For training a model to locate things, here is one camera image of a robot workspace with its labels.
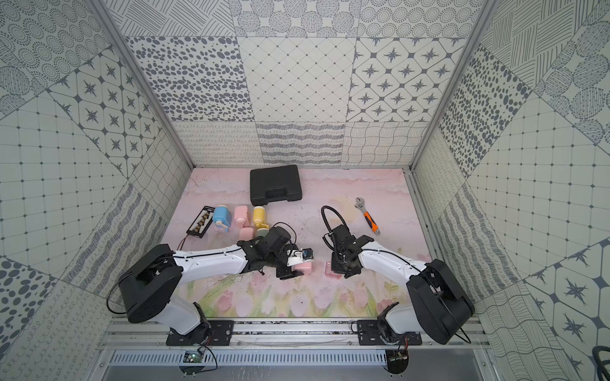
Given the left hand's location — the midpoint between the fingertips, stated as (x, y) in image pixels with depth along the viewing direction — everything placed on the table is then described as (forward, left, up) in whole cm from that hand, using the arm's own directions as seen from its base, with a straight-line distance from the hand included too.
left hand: (306, 265), depth 82 cm
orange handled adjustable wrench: (+25, -25, -5) cm, 36 cm away
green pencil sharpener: (+12, +18, +1) cm, 22 cm away
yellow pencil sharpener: (+19, +20, +1) cm, 28 cm away
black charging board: (+19, +45, -3) cm, 49 cm away
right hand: (+1, -12, -5) cm, 13 cm away
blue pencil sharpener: (+19, +36, +1) cm, 40 cm away
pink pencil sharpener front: (+20, +28, +1) cm, 34 cm away
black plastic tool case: (+38, +17, 0) cm, 42 cm away
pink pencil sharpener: (-2, 0, +2) cm, 3 cm away
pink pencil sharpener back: (+12, +24, +1) cm, 27 cm away
